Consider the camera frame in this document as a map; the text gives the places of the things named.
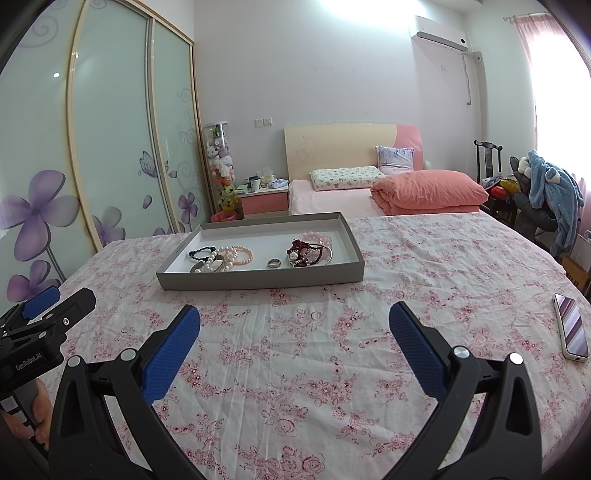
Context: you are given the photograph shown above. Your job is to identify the white pearl bracelet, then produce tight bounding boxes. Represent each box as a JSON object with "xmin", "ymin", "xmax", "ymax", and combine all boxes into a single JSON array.
[{"xmin": 191, "ymin": 258, "xmax": 228, "ymax": 274}]

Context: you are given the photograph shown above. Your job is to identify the pink floral cloth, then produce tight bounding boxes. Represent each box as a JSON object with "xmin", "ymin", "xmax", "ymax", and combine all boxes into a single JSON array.
[{"xmin": 25, "ymin": 213, "xmax": 591, "ymax": 480}]

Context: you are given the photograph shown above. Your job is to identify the person's left hand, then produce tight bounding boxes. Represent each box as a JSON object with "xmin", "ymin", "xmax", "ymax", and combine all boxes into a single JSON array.
[{"xmin": 1, "ymin": 380, "xmax": 53, "ymax": 440}]

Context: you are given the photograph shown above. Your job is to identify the thin silver bangle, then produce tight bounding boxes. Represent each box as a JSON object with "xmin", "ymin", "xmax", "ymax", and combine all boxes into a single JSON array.
[{"xmin": 290, "ymin": 242, "xmax": 334, "ymax": 267}]

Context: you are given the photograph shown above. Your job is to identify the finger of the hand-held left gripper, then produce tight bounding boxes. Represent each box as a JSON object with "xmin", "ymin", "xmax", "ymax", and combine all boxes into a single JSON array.
[
  {"xmin": 43, "ymin": 288, "xmax": 97, "ymax": 332},
  {"xmin": 0, "ymin": 285, "xmax": 61, "ymax": 329}
]

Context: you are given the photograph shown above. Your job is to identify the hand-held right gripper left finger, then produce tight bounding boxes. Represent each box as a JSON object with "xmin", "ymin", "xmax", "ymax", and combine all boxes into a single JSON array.
[{"xmin": 48, "ymin": 304, "xmax": 202, "ymax": 480}]

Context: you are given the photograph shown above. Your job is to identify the pink white nightstand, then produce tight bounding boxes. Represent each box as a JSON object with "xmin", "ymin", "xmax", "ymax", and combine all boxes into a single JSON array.
[{"xmin": 236, "ymin": 181, "xmax": 291, "ymax": 220}]

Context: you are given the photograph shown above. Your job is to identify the pink curtain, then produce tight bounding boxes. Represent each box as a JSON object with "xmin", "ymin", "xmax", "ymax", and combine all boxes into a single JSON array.
[{"xmin": 503, "ymin": 14, "xmax": 591, "ymax": 195}]

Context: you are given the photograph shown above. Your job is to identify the pink pearl bracelet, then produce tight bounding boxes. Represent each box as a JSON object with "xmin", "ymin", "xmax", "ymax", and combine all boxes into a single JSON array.
[{"xmin": 219, "ymin": 246, "xmax": 254, "ymax": 267}]

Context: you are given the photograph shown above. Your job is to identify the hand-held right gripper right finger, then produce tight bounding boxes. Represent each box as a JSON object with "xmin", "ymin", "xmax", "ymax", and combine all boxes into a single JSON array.
[{"xmin": 388, "ymin": 301, "xmax": 543, "ymax": 480}]

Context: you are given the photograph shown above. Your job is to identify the purple cushion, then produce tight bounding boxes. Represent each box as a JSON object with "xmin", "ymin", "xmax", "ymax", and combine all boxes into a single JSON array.
[{"xmin": 375, "ymin": 146, "xmax": 415, "ymax": 175}]

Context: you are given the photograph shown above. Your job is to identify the folded pink quilt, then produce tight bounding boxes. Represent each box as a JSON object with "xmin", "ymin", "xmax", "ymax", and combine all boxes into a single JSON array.
[{"xmin": 370, "ymin": 169, "xmax": 489, "ymax": 216}]

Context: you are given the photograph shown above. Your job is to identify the clear tube of plush toys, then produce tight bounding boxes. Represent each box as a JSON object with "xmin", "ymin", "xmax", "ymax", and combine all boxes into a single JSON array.
[{"xmin": 203, "ymin": 121, "xmax": 238, "ymax": 215}]

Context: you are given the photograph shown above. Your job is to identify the bed with cream headboard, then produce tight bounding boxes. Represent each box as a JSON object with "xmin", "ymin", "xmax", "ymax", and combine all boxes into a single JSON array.
[{"xmin": 283, "ymin": 123, "xmax": 492, "ymax": 217}]

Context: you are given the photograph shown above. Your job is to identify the white air conditioner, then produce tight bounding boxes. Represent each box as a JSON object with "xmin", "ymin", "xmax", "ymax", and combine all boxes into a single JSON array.
[{"xmin": 411, "ymin": 15, "xmax": 468, "ymax": 52}]

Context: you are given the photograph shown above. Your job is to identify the silver cuff bracelet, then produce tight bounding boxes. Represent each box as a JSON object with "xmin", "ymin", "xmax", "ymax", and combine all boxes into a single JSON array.
[{"xmin": 190, "ymin": 259, "xmax": 230, "ymax": 274}]

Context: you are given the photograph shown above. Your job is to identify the blue plush garment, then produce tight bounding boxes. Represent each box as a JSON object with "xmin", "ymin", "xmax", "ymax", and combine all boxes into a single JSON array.
[{"xmin": 526, "ymin": 149, "xmax": 585, "ymax": 259}]

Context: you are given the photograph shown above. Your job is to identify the large pink bead bracelet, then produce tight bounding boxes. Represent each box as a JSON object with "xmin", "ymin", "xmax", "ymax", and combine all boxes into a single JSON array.
[{"xmin": 298, "ymin": 233, "xmax": 333, "ymax": 259}]

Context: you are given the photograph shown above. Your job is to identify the grey shallow cardboard box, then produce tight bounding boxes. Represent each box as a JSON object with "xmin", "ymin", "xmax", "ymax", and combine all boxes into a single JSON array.
[{"xmin": 156, "ymin": 212, "xmax": 365, "ymax": 291}]

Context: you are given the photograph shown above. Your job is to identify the flower-print sliding door wardrobe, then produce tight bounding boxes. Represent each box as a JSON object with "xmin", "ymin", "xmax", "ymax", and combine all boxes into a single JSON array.
[{"xmin": 0, "ymin": 0, "xmax": 208, "ymax": 296}]

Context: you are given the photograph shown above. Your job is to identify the smartphone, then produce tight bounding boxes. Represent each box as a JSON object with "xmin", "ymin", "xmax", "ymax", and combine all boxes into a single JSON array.
[{"xmin": 553, "ymin": 293, "xmax": 590, "ymax": 361}]

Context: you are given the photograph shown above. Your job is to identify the dark red bead bracelet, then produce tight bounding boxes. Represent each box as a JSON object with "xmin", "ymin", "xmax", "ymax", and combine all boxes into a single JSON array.
[{"xmin": 286, "ymin": 239, "xmax": 315, "ymax": 268}]

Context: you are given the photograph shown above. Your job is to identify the red yellow toy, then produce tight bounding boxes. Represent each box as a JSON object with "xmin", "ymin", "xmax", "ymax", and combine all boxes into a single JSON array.
[{"xmin": 489, "ymin": 178, "xmax": 518, "ymax": 199}]

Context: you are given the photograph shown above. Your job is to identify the dark wooden chair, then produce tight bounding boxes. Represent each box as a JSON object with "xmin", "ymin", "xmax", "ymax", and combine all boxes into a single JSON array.
[{"xmin": 474, "ymin": 140, "xmax": 518, "ymax": 227}]

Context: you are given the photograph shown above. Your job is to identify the patterned white pillow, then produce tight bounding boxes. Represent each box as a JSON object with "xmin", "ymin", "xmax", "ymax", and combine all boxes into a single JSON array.
[{"xmin": 309, "ymin": 166, "xmax": 386, "ymax": 191}]

